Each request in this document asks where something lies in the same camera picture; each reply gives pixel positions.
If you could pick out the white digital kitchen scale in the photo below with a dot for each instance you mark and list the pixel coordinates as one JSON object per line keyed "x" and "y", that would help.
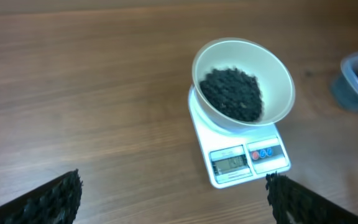
{"x": 234, "y": 157}

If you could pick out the white round bowl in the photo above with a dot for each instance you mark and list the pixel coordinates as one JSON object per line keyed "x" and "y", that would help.
{"x": 275, "y": 82}

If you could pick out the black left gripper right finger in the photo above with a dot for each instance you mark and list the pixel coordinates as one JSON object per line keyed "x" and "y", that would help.
{"x": 291, "y": 202}

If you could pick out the clear plastic bean container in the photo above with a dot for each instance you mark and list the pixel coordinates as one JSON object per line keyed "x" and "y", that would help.
{"x": 345, "y": 86}

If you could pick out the black beans in bowl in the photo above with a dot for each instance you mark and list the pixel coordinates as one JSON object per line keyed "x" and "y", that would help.
{"x": 233, "y": 93}

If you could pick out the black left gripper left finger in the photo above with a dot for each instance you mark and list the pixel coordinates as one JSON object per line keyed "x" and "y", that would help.
{"x": 56, "y": 201}

